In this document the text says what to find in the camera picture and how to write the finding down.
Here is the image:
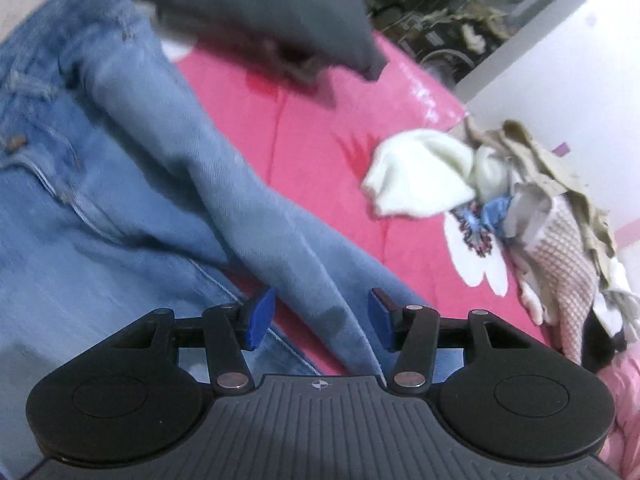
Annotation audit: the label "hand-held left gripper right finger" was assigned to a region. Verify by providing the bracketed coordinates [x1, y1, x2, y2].
[368, 287, 534, 395]

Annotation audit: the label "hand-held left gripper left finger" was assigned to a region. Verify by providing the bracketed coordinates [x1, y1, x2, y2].
[114, 286, 277, 395]

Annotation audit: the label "blue denim jeans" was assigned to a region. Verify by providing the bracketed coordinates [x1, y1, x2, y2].
[0, 0, 418, 471]

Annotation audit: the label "cream white garment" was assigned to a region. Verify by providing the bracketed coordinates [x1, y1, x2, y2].
[361, 129, 511, 220]

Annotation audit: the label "small light blue garment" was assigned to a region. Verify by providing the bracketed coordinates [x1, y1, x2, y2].
[480, 196, 516, 226]

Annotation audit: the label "pink floral blanket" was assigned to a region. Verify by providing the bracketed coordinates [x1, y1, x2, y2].
[165, 30, 640, 480]

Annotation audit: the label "pink checked knit garment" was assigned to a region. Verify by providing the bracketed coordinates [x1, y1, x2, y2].
[505, 185, 611, 366]

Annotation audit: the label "beige garment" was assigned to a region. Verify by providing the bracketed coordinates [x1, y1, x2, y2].
[462, 117, 621, 286]

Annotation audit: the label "bicycle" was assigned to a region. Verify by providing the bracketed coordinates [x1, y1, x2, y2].
[417, 49, 477, 83]

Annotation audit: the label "grey folded garment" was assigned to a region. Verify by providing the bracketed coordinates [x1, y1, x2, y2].
[126, 0, 390, 82]

